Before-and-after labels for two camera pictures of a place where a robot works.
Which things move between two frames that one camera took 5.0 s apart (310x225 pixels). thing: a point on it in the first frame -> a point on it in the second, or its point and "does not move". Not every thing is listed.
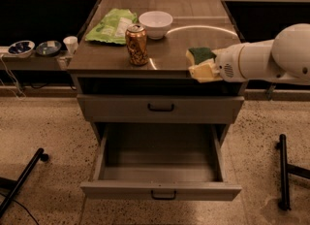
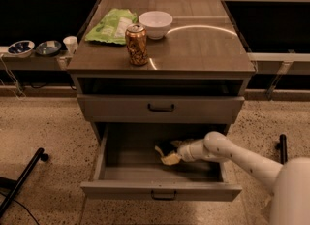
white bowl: (157, 23) does not move
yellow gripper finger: (219, 51) -> (181, 143)
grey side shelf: (34, 62) does not move
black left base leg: (14, 186) does not move
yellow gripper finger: (204, 72) -> (161, 153)
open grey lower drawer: (167, 162) does not move
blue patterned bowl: (21, 48) does not move
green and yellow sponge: (201, 53) -> (171, 157)
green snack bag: (112, 26) does not move
